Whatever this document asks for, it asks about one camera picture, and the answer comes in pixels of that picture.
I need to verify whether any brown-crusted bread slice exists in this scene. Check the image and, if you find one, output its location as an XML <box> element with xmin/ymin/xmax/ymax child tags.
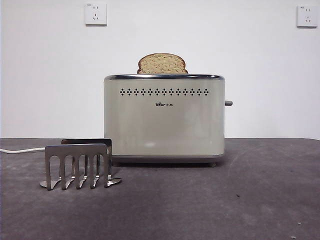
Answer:
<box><xmin>136</xmin><ymin>52</ymin><xmax>189</xmax><ymax>75</ymax></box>

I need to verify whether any cream toaster with chrome trim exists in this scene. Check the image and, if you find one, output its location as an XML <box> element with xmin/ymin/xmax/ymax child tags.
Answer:
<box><xmin>103</xmin><ymin>73</ymin><xmax>226</xmax><ymax>168</ymax></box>

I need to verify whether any stainless steel toast rack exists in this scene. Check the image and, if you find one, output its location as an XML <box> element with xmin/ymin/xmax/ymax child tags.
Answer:
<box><xmin>39</xmin><ymin>138</ymin><xmax>123</xmax><ymax>191</ymax></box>

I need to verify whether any white wall socket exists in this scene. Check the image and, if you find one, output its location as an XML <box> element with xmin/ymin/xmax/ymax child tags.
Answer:
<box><xmin>84</xmin><ymin>2</ymin><xmax>108</xmax><ymax>27</ymax></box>
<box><xmin>296</xmin><ymin>5</ymin><xmax>318</xmax><ymax>29</ymax></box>

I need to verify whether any white power cable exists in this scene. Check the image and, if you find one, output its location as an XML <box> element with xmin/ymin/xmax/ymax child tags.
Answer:
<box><xmin>0</xmin><ymin>146</ymin><xmax>47</xmax><ymax>154</ymax></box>

